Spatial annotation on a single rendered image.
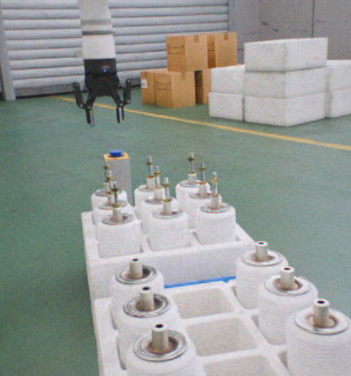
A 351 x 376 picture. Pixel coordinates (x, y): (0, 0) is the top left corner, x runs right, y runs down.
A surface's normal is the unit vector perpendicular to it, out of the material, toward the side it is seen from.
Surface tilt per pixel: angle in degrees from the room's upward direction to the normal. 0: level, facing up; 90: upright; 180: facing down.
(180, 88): 90
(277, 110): 90
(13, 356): 0
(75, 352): 0
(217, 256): 90
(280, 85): 90
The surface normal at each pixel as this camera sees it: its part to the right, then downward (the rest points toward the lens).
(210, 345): 0.21, 0.26
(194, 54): 0.59, 0.19
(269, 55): -0.81, 0.20
